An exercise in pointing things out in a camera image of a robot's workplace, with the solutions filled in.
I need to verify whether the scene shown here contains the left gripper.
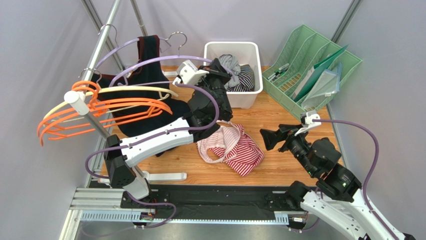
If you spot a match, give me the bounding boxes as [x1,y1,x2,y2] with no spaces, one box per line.
[191,59,233,119]

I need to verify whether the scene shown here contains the grey garment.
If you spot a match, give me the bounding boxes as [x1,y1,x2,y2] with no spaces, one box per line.
[218,54,241,89]

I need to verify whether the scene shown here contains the black white striped top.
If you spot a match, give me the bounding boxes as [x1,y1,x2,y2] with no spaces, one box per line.
[227,64,255,92]

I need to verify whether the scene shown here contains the red white striped top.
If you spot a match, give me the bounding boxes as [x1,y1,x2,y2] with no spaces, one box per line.
[196,120,265,177]

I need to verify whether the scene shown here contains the orange plastic hanger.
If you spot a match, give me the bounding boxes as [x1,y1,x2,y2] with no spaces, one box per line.
[37,101,172,146]

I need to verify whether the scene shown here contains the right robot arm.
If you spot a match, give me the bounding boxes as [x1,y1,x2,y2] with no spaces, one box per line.
[260,120,414,240]

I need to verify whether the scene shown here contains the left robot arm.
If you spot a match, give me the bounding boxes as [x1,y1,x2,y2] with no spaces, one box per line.
[104,58,233,200]

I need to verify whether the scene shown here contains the white plastic basket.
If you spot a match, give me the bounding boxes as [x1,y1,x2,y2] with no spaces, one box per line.
[204,41,263,109]

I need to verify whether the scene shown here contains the pens in organizer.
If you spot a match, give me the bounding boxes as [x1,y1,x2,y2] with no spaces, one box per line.
[267,63,290,82]

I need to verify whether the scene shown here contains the green file organizer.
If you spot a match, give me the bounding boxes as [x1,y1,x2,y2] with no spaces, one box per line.
[262,24,342,119]

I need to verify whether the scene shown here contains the clear document pouch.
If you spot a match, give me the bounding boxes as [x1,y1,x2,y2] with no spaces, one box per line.
[301,62,343,111]

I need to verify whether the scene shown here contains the dark navy garment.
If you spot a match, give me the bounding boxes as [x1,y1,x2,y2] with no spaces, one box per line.
[89,34,201,157]

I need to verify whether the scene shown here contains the green folder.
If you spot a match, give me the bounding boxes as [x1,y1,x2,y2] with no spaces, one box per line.
[291,45,349,102]

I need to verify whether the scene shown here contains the metal clothes rack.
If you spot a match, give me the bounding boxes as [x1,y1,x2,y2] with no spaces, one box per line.
[63,0,193,182]

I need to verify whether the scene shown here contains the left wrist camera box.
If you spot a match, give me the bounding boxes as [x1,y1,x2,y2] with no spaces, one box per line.
[172,60,209,86]

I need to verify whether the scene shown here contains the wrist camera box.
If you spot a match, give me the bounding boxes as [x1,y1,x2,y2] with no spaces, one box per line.
[172,60,209,86]
[294,110,322,136]

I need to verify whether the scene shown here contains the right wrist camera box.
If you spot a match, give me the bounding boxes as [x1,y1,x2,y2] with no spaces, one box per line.
[294,110,322,136]

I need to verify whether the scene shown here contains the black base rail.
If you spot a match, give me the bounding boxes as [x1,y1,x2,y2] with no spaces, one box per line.
[119,184,319,222]

